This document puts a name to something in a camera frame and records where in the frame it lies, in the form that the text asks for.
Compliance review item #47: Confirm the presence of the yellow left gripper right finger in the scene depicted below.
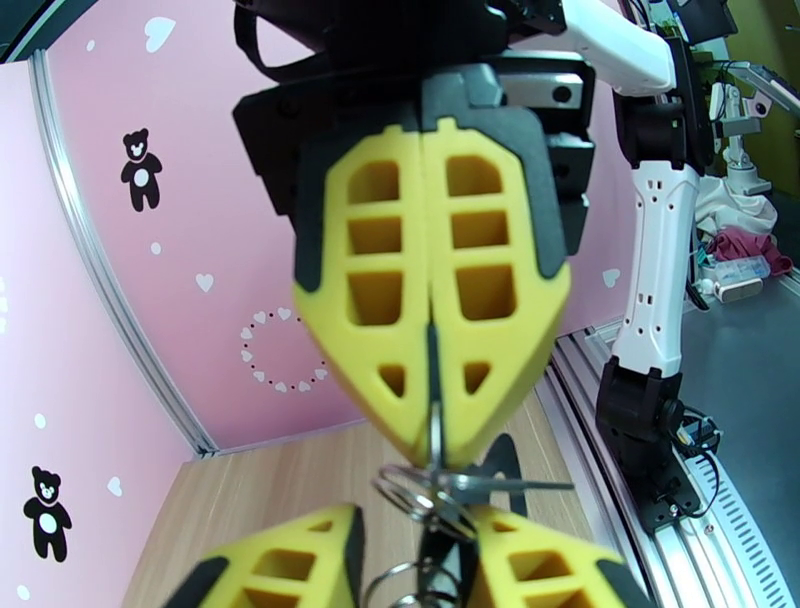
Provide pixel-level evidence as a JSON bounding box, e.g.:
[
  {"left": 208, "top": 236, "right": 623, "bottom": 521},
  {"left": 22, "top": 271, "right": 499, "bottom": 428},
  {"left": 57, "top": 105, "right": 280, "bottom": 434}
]
[{"left": 467, "top": 506, "right": 656, "bottom": 608}]

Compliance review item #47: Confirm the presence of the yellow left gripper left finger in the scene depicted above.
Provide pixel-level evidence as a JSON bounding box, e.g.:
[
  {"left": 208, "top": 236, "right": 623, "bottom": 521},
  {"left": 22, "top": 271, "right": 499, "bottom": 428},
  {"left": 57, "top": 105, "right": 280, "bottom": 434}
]
[{"left": 162, "top": 502, "right": 368, "bottom": 608}]

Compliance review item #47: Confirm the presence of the small circuit board yellow connector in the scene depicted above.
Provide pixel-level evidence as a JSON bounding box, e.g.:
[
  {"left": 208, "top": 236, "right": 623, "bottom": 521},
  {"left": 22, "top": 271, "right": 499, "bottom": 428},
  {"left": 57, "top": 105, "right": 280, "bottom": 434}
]
[{"left": 671, "top": 409, "right": 721, "bottom": 458}]

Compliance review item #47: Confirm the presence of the small white device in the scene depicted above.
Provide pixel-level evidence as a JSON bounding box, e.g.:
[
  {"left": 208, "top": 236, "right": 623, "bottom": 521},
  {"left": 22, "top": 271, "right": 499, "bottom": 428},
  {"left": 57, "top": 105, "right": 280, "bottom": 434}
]
[{"left": 712, "top": 276, "right": 765, "bottom": 306}]

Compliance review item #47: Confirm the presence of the dark red cloth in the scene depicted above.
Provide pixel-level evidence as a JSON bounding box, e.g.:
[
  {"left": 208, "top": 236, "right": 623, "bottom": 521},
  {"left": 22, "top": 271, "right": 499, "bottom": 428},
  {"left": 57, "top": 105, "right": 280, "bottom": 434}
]
[{"left": 712, "top": 226, "right": 795, "bottom": 276}]

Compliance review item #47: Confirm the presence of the white cloth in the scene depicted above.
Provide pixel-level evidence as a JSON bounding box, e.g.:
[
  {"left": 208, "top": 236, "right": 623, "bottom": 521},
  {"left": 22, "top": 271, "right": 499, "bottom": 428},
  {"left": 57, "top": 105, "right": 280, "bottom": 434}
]
[{"left": 694, "top": 177, "right": 779, "bottom": 242}]

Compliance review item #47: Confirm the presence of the perforated metal vent strip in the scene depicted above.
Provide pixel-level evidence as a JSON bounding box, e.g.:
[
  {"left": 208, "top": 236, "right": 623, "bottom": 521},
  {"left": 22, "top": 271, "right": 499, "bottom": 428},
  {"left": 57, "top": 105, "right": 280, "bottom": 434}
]
[{"left": 702, "top": 462, "right": 800, "bottom": 608}]

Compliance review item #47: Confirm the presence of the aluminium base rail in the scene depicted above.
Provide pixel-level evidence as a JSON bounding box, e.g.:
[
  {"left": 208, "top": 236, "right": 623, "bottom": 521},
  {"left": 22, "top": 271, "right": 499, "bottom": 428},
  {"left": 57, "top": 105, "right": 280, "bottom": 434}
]
[{"left": 549, "top": 324, "right": 800, "bottom": 608}]

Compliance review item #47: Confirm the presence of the aluminium frame corner post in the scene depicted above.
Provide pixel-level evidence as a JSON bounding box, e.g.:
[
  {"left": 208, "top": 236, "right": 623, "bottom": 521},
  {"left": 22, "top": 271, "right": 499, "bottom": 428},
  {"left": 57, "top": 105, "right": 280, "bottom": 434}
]
[{"left": 27, "top": 48, "right": 219, "bottom": 461}]

